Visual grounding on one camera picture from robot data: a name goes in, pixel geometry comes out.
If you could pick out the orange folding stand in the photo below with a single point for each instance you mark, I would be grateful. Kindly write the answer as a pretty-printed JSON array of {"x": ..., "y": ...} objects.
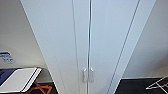
[{"x": 40, "y": 89}]

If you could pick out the white folding tabletop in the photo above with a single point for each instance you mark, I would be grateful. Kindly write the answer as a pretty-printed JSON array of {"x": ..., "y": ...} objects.
[{"x": 20, "y": 79}]

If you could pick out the blue fabric cover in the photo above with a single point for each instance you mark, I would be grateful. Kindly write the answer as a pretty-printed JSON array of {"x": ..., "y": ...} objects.
[{"x": 5, "y": 76}]

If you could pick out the white wardrobe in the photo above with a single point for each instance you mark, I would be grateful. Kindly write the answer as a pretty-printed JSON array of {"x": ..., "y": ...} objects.
[{"x": 31, "y": 20}]

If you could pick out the white wardrobe door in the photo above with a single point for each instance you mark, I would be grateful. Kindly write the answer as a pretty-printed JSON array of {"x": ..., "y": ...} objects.
[
  {"x": 113, "y": 33},
  {"x": 56, "y": 33}
]

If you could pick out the blue white wall sign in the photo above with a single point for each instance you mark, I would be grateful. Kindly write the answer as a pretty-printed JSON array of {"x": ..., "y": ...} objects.
[{"x": 6, "y": 57}]

